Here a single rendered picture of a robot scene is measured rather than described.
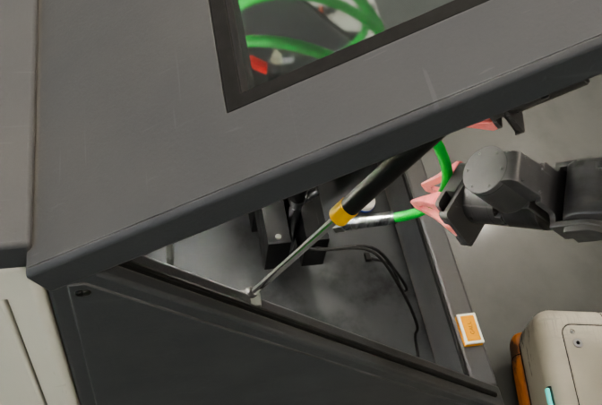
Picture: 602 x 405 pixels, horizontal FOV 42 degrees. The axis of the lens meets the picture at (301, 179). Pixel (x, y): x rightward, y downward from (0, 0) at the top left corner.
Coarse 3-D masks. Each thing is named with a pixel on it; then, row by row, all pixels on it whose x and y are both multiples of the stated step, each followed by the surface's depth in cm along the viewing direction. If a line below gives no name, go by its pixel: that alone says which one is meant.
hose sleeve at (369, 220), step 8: (360, 216) 110; (368, 216) 110; (376, 216) 109; (384, 216) 108; (392, 216) 108; (352, 224) 111; (360, 224) 110; (368, 224) 110; (376, 224) 109; (384, 224) 109
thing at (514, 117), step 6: (546, 96) 104; (534, 102) 105; (540, 102) 105; (516, 108) 106; (522, 108) 106; (528, 108) 106; (504, 114) 106; (510, 114) 106; (516, 114) 108; (522, 114) 111; (510, 120) 107; (516, 120) 107; (522, 120) 110; (516, 126) 108; (522, 126) 109; (516, 132) 109; (522, 132) 109
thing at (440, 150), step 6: (438, 144) 94; (438, 150) 95; (444, 150) 95; (438, 156) 96; (444, 156) 96; (444, 162) 96; (450, 162) 97; (444, 168) 97; (450, 168) 97; (444, 174) 98; (450, 174) 98; (444, 180) 99; (444, 186) 100; (408, 210) 107; (414, 210) 106; (396, 216) 108; (402, 216) 107; (408, 216) 106; (414, 216) 106; (420, 216) 106
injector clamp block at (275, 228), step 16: (272, 208) 127; (288, 208) 138; (304, 208) 128; (320, 208) 128; (256, 224) 134; (272, 224) 125; (304, 224) 126; (320, 224) 127; (272, 240) 124; (288, 240) 124; (304, 240) 126; (320, 240) 125; (272, 256) 126; (304, 256) 128; (320, 256) 129
